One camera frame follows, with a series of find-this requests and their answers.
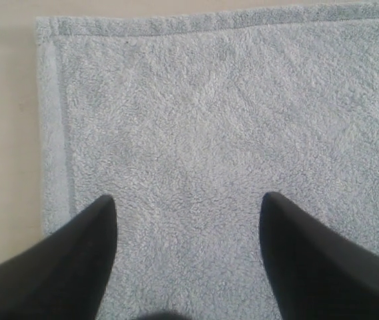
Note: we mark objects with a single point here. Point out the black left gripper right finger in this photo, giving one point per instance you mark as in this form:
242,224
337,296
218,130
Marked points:
314,272

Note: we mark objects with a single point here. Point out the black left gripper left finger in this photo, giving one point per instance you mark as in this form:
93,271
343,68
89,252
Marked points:
65,275

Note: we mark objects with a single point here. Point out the light blue fluffy towel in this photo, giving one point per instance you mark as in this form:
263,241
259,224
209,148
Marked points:
187,121

